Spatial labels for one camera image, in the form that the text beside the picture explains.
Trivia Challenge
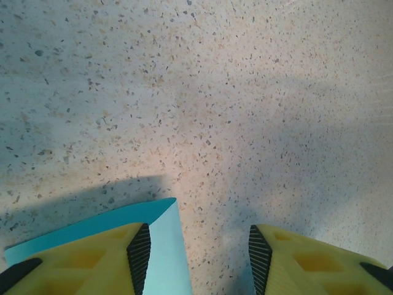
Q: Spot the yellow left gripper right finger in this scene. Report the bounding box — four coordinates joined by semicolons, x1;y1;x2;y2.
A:
248;224;393;295

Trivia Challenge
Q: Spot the light blue paper sheet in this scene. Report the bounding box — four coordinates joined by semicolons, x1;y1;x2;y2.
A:
4;197;193;295

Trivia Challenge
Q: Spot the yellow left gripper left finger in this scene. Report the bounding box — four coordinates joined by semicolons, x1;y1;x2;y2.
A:
0;222;154;295

